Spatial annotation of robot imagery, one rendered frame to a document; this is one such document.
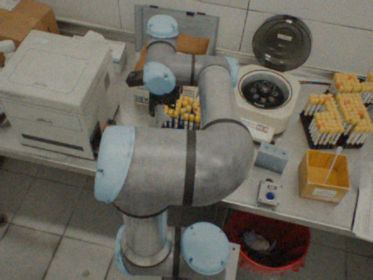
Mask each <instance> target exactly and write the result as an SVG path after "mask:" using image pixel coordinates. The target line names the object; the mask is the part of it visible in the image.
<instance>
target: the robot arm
mask: <svg viewBox="0 0 373 280"><path fill-rule="evenodd" d="M177 35H178V31H177V21H176V20H175V19H174V18H173V17H171V16H169V15H155V16H153V17H152V18H150V19H149V21H148V22H147V50H146V52H147V53H146V58H145V66H144V68H143V70H141V71H132V72H130V73H129V74H128V77H127V78H126V84H127V85H128V86H129V87H130V88H134V87H139V86H144V85H145V88H146V89H147V90H148V91H149V106H148V111H149V114H150V116H151V120H152V121H153V122H154V123H155V124H157V120H160V121H169V119H170V117H169V115H167V114H165V113H164V112H163V104H164V105H166V106H168V108H171V109H174V110H176V104H177V99H179V98H180V96H181V93H182V90H183V87H194V88H198V97H199V107H200V118H201V130H181V129H171V128H161V127H133V126H132V125H131V124H127V125H126V126H110V127H107V128H106V129H105V131H104V133H103V134H102V140H101V143H100V147H99V154H98V159H97V172H96V178H95V186H94V196H95V198H96V199H97V200H98V201H102V202H105V203H111V202H112V204H113V205H114V206H115V208H116V209H117V210H118V211H119V212H120V213H122V215H123V221H124V224H125V225H122V226H120V229H119V230H118V232H117V240H116V245H115V258H116V267H117V270H118V271H119V272H120V273H121V274H128V275H130V276H136V275H139V276H152V277H172V280H225V279H226V265H227V263H228V259H229V254H230V245H229V242H228V240H227V237H226V235H225V233H224V232H223V231H222V230H221V229H220V228H219V227H217V226H215V225H214V224H211V223H210V222H196V223H195V224H193V225H191V226H190V227H168V225H167V209H169V207H170V206H171V205H177V206H208V205H211V204H213V203H217V202H219V201H221V200H222V199H224V198H227V196H230V194H232V193H233V192H235V191H236V190H237V188H238V187H239V186H240V185H241V184H242V183H243V181H244V180H245V179H246V176H247V174H248V172H250V169H251V165H252V163H253V160H254V147H253V140H252V137H251V133H250V130H249V129H248V127H246V124H243V122H242V121H241V117H240V112H239V109H238V106H237V101H236V97H235V92H234V88H235V87H236V85H237V82H238V71H239V67H238V60H236V59H235V58H234V57H225V56H220V57H219V56H209V55H190V54H180V53H177ZM172 104H173V105H174V106H172Z"/></svg>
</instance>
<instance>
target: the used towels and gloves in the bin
mask: <svg viewBox="0 0 373 280"><path fill-rule="evenodd" d="M243 236H244V237H241V240H242V241H243V242H244V244H245V245H246V246H247V247H248V248H250V249H251V250H252V251H253V254H250V255H249V256H248V258H249V257H252V258H251V260H254V262H255V263H259V264H261V265H262V266H265V267H270V265H272V264H274V263H275V262H276V261H273V260H274V259H276V258H278V256H277V255H278V253H279V252H270V250H272V249H273V248H274V247H275V245H276V240H274V242H273V244H272V245H271V246H270V245H269V242H268V241H267V240H265V238H264V237H263V236H261V235H257V234H255V232H254V229H252V232H245V233H244V234H243ZM272 255H275V256H272Z"/></svg>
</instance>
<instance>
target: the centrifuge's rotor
mask: <svg viewBox="0 0 373 280"><path fill-rule="evenodd" d="M262 84H265V85H262ZM242 95H243V97H244V98H245V99H246V100H247V101H248V102H249V103H251V104H253V105H254V106H258V107H259V108H278V107H280V106H281V105H282V103H283V102H284V94H283V92H282V91H281V89H280V88H279V87H278V86H277V85H276V84H275V83H273V82H271V81H267V80H257V81H254V82H249V84H247V85H246V86H245V87H244V89H243V93H242Z"/></svg>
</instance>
